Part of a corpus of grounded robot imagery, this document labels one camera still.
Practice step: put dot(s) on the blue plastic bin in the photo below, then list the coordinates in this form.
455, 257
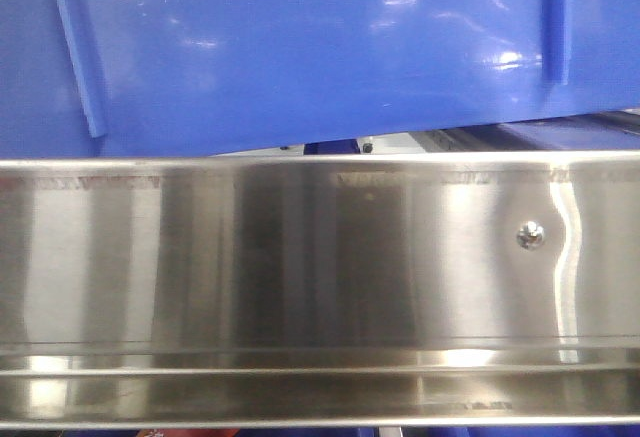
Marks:
89, 78

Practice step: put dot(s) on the stainless steel rack beam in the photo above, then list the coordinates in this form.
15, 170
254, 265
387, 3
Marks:
330, 290

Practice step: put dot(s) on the steel screw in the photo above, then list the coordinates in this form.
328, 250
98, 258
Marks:
530, 235

